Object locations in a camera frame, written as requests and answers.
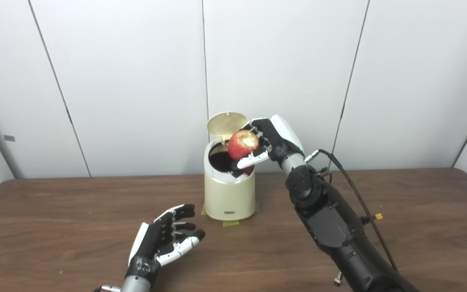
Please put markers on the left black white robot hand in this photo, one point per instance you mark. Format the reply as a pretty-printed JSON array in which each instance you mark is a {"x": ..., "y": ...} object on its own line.
[{"x": 152, "y": 241}]

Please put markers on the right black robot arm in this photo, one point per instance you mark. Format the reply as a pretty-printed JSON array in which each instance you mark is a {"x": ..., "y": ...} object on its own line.
[{"x": 330, "y": 227}]

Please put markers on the cream-colored cylindrical bin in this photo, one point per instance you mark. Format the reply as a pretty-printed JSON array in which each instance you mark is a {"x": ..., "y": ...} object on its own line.
[{"x": 229, "y": 196}]

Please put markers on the cream round bin lid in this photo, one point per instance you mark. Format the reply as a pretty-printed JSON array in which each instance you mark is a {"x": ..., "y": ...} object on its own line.
[{"x": 225, "y": 123}]

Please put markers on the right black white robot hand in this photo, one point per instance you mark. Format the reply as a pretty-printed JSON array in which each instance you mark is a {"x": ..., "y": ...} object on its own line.
[{"x": 280, "y": 138}]

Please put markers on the red apple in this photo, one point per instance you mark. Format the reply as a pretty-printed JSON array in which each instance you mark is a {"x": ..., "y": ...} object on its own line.
[{"x": 241, "y": 146}]

